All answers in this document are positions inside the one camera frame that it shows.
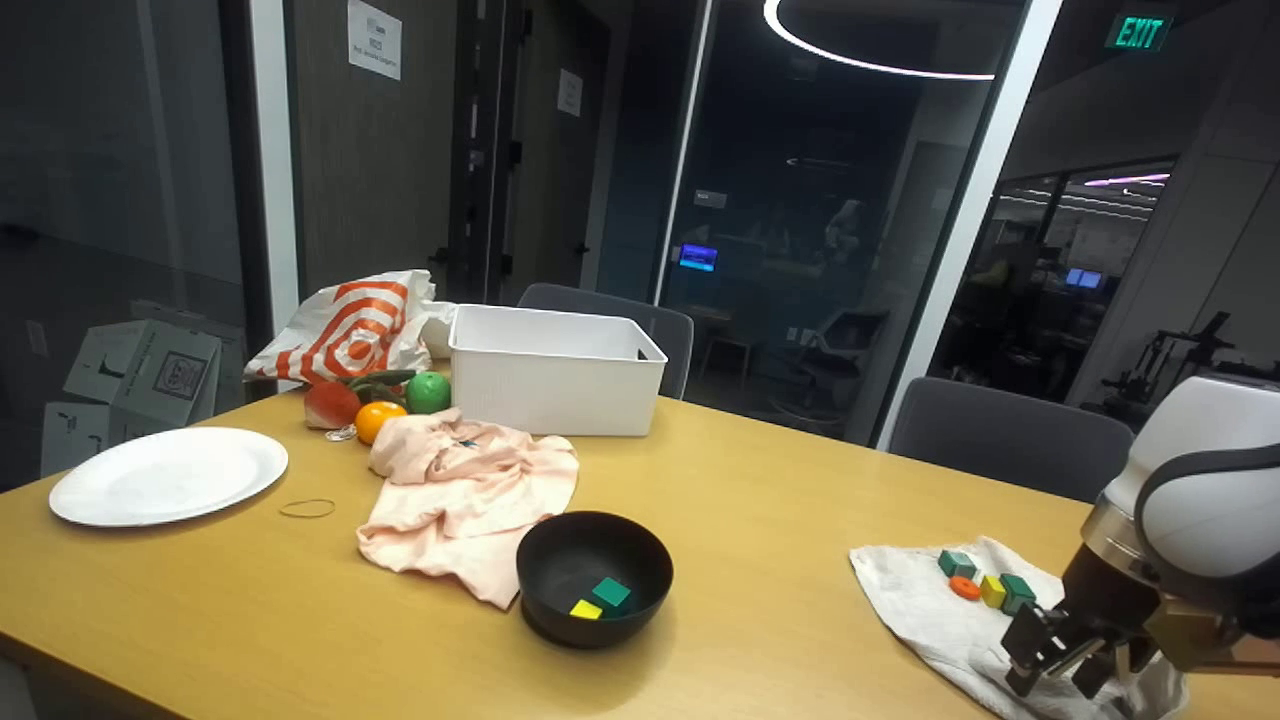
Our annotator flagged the orange fruit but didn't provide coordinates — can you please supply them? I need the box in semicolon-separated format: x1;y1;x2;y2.
352;395;409;448

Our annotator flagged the dark green vegetable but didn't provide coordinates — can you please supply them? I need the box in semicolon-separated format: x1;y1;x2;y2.
349;366;424;402

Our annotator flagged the thin white window post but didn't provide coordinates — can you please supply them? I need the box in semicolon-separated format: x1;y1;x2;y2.
649;0;721;311

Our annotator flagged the white plastic bin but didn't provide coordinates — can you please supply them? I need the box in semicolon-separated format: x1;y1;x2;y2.
446;304;671;443

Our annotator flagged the white paper wall sign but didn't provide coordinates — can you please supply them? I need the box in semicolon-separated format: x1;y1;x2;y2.
346;0;409;83

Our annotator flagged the wide white window post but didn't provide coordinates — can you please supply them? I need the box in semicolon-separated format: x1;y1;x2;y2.
243;0;304;336

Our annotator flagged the large cardboard box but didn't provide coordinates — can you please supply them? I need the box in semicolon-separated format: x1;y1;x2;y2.
59;314;228;428

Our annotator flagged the ring ceiling light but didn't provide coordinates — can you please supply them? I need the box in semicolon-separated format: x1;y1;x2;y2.
762;0;1001;86

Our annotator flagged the pink white striped cloth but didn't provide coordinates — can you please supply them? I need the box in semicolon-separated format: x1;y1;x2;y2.
352;408;585;611

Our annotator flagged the white round plate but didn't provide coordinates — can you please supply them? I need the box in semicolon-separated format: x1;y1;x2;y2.
46;424;293;532

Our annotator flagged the red fruit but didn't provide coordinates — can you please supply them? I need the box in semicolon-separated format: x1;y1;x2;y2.
300;377;363;436

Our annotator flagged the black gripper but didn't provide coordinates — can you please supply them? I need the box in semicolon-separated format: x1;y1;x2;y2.
996;541;1189;720

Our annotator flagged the grey office chair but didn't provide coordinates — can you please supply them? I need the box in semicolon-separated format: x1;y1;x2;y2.
883;373;1143;508
515;280;701;399

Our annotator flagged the green exit sign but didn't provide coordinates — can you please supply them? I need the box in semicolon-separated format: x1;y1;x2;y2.
1103;10;1175;56

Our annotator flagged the small cardboard box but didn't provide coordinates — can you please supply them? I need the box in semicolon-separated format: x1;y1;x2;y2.
38;395;127;478

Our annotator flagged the red white striped bag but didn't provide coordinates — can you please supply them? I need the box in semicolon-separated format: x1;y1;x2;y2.
242;268;446;390

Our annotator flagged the blue lit screen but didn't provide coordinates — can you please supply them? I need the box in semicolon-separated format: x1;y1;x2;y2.
671;238;725;280

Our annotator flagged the white towel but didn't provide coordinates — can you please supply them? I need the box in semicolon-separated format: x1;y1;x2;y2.
847;532;1115;720

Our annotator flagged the green square block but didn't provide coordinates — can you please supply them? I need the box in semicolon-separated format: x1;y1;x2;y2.
589;573;637;611

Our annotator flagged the black bowl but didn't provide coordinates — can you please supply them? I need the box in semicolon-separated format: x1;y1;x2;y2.
512;508;678;651

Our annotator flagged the green apple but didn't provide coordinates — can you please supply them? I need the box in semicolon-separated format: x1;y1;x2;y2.
400;366;456;415

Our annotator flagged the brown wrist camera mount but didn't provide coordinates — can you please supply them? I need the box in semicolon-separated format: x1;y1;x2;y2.
1155;599;1280;671

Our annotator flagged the slanted white window post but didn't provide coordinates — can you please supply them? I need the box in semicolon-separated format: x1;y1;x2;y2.
871;0;1069;456

